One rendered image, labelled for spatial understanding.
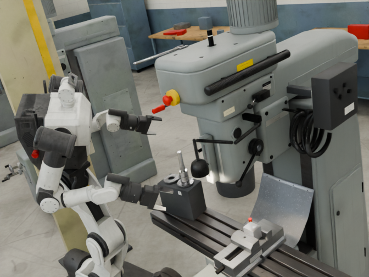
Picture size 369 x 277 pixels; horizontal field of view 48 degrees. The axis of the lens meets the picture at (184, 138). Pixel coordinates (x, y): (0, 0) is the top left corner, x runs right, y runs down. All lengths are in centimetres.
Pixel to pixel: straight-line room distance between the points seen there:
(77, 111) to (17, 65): 129
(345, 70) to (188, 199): 102
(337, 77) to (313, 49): 36
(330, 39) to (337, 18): 419
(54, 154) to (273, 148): 91
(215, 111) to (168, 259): 215
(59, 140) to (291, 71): 100
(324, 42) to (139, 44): 722
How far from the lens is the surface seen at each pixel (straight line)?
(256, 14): 170
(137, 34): 900
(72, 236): 358
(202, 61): 144
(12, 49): 306
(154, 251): 364
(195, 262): 344
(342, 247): 244
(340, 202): 227
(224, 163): 170
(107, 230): 213
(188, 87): 146
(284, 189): 221
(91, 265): 254
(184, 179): 220
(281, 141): 186
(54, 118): 180
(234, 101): 158
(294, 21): 667
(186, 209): 225
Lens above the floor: 225
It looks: 24 degrees down
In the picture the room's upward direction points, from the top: 12 degrees counter-clockwise
